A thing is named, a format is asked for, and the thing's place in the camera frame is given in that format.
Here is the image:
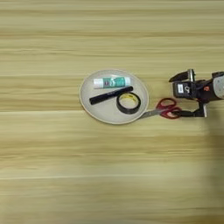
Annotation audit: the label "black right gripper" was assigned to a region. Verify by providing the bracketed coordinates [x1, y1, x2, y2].
[168, 68, 216, 118]

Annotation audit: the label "black tape roll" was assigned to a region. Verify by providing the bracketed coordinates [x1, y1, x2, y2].
[115, 91, 142, 116]

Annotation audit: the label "red handled scissors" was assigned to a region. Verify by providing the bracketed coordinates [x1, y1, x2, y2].
[138, 97, 184, 120]

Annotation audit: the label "black marker pen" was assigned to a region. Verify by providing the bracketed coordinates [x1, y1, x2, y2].
[88, 86, 135, 106]

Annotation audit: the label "round beige plate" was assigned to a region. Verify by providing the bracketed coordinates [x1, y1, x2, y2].
[79, 68, 150, 126]

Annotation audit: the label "white green glue stick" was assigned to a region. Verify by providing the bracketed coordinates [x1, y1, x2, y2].
[93, 76, 132, 90]

